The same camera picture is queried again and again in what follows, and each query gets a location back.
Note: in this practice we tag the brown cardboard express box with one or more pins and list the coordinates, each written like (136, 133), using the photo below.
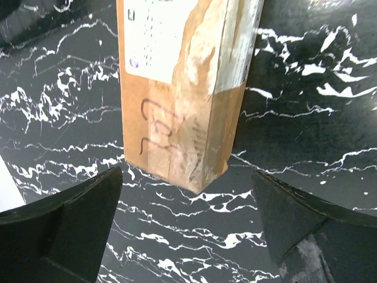
(183, 72)

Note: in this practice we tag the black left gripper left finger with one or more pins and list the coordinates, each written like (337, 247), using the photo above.
(61, 238)

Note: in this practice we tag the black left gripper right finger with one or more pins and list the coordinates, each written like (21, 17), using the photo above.
(312, 240)

